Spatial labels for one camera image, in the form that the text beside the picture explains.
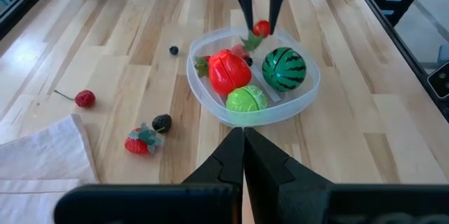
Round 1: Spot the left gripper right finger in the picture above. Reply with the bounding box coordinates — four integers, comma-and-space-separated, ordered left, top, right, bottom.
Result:
244, 127, 449, 224

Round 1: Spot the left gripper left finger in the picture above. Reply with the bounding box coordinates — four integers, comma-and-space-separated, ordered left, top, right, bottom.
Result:
53, 127, 246, 224

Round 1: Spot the red cherry tomato green leaf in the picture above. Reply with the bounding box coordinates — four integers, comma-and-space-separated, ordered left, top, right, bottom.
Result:
240, 19, 273, 53

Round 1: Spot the green striped toy watermelon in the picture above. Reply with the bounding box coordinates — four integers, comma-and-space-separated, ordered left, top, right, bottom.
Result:
261, 46, 307, 93

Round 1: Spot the red toy bell pepper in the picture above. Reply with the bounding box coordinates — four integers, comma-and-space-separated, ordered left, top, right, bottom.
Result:
208, 48, 253, 96

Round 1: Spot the toy blackberry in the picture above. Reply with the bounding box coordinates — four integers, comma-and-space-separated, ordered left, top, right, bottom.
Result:
151, 113, 173, 135

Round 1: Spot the clear plastic tupperware container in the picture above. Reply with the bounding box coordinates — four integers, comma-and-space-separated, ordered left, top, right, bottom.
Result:
186, 26, 321, 129

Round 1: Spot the green toy cabbage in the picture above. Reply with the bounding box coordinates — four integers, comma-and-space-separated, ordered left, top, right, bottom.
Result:
224, 84, 269, 114

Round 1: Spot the red toy berry with stem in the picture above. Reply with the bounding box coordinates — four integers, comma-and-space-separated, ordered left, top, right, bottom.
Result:
53, 88, 97, 109

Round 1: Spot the beige folded cloth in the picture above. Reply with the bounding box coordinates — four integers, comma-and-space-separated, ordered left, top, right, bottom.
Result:
0, 113, 100, 224

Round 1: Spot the black camera box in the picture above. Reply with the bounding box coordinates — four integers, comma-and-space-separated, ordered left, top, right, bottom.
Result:
426, 61, 449, 100

